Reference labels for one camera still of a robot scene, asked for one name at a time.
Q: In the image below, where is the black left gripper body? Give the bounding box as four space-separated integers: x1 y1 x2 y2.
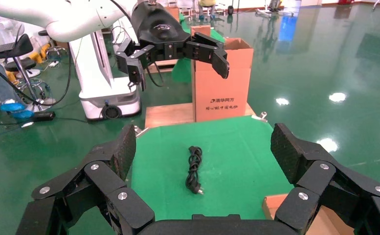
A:
131 1 194 63

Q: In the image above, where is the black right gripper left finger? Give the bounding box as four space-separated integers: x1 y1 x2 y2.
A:
15 124 156 235

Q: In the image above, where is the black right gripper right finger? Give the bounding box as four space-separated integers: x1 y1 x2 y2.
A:
270 123 380 235

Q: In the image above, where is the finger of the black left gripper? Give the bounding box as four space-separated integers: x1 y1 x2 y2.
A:
183 32 230 80
115 38 156 93

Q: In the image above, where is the tall printed cardboard box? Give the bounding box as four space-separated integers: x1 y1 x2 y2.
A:
190 25 254 123

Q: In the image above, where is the flat open cardboard box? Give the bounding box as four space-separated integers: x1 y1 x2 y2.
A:
262 193 356 235

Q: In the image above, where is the white robot chassis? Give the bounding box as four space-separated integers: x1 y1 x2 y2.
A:
68 16 142 121

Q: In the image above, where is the person in yellow top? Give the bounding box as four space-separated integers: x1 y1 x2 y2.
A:
196 0 217 20

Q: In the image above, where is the metal binder clip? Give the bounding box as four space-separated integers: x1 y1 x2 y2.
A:
134 125 150 139
250 111 268 123

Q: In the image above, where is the green table cloth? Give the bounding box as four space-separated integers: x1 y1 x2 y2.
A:
130 115 295 222

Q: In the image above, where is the black power strip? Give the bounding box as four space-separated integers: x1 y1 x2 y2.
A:
21 111 56 128

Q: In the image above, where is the yellow plastic object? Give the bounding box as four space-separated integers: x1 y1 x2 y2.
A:
28 43 52 64

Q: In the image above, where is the small black round stool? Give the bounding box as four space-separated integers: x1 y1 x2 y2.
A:
38 29 68 61

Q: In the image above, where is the black stool chrome base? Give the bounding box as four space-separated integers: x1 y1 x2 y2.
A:
0 32 57 113

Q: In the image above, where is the grey laptop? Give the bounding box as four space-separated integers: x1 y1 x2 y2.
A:
0 24 25 54

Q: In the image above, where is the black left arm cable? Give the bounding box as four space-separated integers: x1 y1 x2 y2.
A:
109 0 165 89

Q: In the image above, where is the black hanging tether cable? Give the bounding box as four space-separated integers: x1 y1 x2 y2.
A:
0 41 73 108

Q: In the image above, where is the white equipment frame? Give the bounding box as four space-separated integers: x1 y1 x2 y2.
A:
255 0 295 18

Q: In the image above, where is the black coiled power cord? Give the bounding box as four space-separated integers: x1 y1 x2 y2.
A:
185 145 205 196

